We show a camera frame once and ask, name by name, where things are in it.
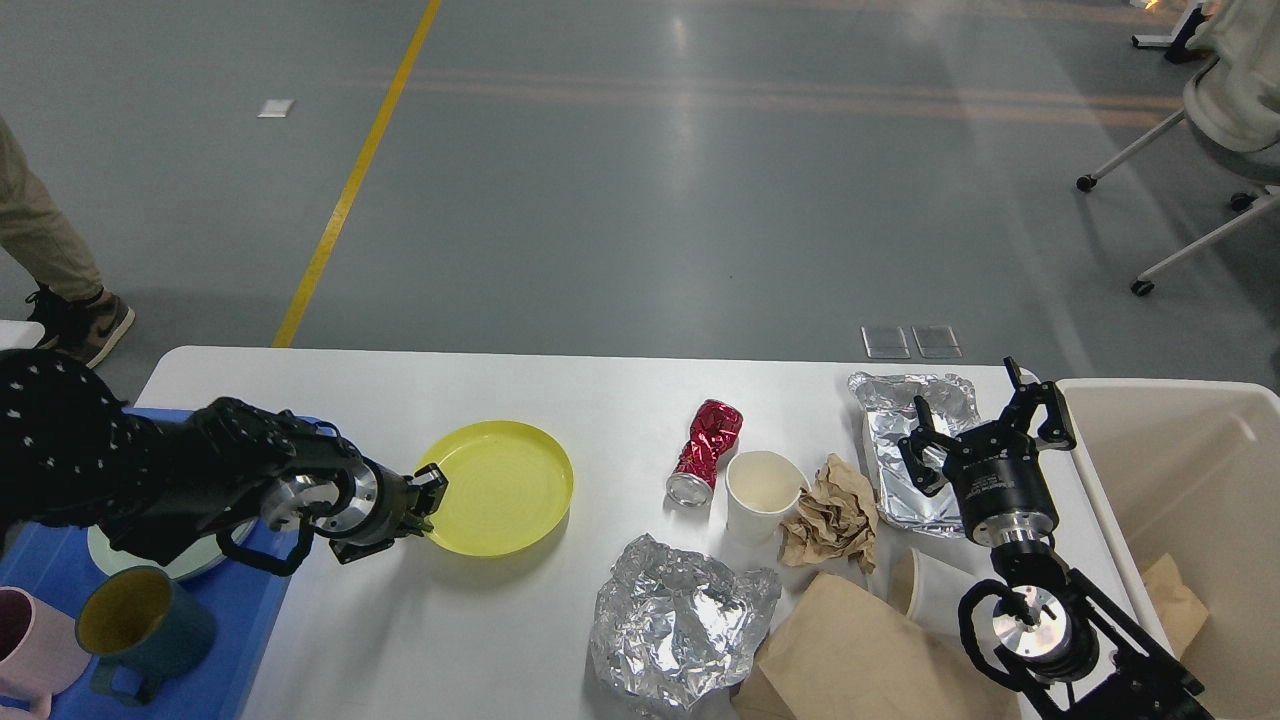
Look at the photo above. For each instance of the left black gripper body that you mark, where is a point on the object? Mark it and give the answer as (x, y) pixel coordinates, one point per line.
(357, 510)

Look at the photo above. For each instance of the floor socket plate left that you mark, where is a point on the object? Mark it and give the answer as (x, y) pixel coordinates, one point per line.
(885, 342)

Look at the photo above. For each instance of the dark teal mug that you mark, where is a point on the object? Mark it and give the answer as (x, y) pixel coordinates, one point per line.
(144, 630)

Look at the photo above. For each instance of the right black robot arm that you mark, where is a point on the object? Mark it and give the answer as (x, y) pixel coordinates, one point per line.
(1040, 628)

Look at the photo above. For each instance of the white office chair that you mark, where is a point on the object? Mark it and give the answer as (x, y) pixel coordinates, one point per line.
(1231, 106)

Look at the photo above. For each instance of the brown paper in bin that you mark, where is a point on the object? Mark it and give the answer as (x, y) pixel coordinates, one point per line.
(1181, 612)

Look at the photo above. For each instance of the crushed red can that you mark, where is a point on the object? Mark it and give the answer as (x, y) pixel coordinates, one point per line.
(714, 430)

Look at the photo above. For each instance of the floor socket plate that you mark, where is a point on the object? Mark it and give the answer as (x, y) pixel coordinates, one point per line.
(885, 342)
(937, 341)

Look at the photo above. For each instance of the white floor marker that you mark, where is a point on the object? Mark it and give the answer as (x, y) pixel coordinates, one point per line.
(276, 108)

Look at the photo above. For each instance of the beige plastic bin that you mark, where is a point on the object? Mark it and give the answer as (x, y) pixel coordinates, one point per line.
(1190, 470)

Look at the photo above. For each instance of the white side table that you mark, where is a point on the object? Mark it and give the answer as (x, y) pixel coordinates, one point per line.
(14, 334)

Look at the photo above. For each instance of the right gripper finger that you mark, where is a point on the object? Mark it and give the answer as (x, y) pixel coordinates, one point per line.
(1038, 411)
(924, 452)

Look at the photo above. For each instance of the floor socket plate right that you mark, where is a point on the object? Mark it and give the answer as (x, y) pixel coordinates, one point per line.
(937, 341)

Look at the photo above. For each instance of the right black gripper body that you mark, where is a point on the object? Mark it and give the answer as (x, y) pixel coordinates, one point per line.
(999, 486)

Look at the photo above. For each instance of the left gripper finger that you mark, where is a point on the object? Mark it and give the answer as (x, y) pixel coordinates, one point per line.
(412, 524)
(429, 485)

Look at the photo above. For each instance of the crumpled aluminium foil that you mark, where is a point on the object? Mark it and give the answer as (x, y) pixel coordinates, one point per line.
(672, 627)

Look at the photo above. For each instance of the pink mug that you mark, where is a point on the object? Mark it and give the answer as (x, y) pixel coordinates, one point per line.
(40, 654)

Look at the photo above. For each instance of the aluminium foil tray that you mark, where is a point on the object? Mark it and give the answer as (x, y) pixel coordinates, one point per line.
(890, 415)

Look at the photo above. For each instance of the brown paper bag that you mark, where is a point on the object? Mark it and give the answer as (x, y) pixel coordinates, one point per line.
(844, 654)

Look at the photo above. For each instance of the person in khaki trousers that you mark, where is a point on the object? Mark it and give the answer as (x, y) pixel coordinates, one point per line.
(79, 316)

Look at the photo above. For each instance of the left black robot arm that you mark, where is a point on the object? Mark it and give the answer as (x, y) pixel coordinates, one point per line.
(263, 485)

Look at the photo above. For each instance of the tipped white paper cup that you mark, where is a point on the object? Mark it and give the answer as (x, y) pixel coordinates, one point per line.
(928, 591)

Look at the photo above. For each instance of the crumpled brown paper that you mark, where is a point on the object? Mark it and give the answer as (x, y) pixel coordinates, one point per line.
(835, 519)

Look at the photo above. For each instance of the pale green plate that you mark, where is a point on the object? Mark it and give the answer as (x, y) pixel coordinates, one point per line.
(202, 556)

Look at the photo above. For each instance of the yellow plate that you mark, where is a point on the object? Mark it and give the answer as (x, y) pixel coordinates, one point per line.
(510, 484)

